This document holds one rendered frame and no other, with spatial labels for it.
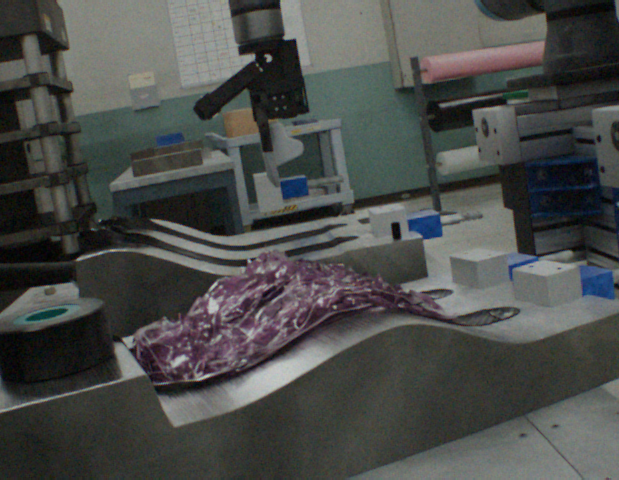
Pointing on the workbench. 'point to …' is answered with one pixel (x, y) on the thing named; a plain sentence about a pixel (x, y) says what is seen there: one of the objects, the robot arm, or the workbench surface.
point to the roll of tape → (52, 340)
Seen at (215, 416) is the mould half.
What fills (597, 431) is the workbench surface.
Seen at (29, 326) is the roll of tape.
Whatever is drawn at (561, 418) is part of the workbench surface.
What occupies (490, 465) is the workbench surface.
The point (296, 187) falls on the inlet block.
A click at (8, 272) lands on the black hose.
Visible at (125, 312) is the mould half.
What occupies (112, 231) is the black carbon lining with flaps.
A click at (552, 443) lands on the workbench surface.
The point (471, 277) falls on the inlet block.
